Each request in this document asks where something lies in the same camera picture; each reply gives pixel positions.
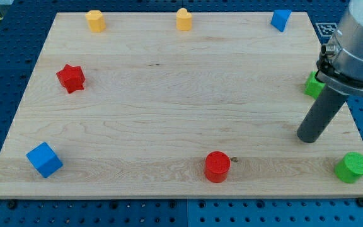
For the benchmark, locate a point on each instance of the green cube block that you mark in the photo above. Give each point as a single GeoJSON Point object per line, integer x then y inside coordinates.
{"type": "Point", "coordinates": [313, 87]}

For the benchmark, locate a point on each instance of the yellow hexagon block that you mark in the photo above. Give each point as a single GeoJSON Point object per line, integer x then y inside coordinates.
{"type": "Point", "coordinates": [95, 20]}

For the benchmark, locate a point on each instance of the green cylinder block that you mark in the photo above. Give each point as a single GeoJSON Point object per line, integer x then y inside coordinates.
{"type": "Point", "coordinates": [350, 168]}

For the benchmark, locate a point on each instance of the blue triangle block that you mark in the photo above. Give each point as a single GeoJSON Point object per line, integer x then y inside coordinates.
{"type": "Point", "coordinates": [280, 18]}

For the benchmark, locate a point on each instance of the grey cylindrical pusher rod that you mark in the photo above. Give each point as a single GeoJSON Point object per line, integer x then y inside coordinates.
{"type": "Point", "coordinates": [323, 110]}

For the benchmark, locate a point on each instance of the red cylinder block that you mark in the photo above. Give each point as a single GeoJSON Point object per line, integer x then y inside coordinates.
{"type": "Point", "coordinates": [217, 166]}

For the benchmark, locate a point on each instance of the yellow heart block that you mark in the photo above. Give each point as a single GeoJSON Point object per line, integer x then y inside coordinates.
{"type": "Point", "coordinates": [183, 20]}

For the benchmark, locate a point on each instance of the wooden board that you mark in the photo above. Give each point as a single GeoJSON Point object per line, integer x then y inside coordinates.
{"type": "Point", "coordinates": [157, 101]}

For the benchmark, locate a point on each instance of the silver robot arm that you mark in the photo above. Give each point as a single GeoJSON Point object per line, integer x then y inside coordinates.
{"type": "Point", "coordinates": [340, 68]}

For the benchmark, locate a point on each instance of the fiducial marker tag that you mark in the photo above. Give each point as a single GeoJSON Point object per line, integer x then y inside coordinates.
{"type": "Point", "coordinates": [326, 29]}

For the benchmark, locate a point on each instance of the red star block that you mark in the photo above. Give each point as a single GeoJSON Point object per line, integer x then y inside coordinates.
{"type": "Point", "coordinates": [71, 78]}

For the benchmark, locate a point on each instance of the blue cube block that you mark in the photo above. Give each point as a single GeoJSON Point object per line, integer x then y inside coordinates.
{"type": "Point", "coordinates": [44, 160]}

